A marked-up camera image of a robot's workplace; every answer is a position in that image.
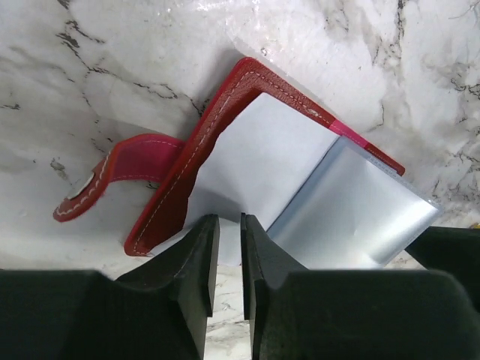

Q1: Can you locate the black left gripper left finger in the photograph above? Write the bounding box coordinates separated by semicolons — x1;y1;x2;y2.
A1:
1;214;220;359

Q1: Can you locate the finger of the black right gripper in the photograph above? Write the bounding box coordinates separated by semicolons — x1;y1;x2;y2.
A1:
406;226;479;274

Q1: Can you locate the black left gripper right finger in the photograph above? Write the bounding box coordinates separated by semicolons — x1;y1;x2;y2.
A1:
241;214;479;359

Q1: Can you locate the red leather card holder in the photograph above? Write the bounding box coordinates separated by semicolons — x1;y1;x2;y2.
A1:
53;58;441;269

